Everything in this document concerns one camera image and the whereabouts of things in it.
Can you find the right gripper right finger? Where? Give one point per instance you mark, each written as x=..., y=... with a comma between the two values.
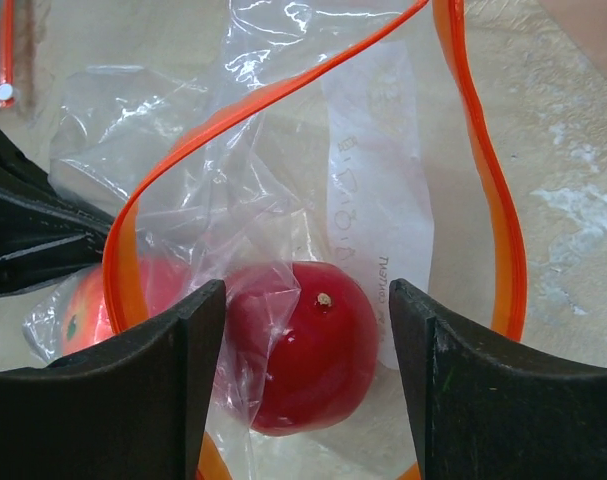
x=482, y=406

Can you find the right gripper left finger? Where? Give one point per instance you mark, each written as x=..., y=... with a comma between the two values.
x=131, y=407

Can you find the clear zip bag red apples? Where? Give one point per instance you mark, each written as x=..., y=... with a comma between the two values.
x=372, y=154

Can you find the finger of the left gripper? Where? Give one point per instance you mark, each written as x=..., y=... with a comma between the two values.
x=36, y=262
x=34, y=219

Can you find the fake red apple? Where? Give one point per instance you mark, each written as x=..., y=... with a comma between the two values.
x=157, y=286
x=305, y=341

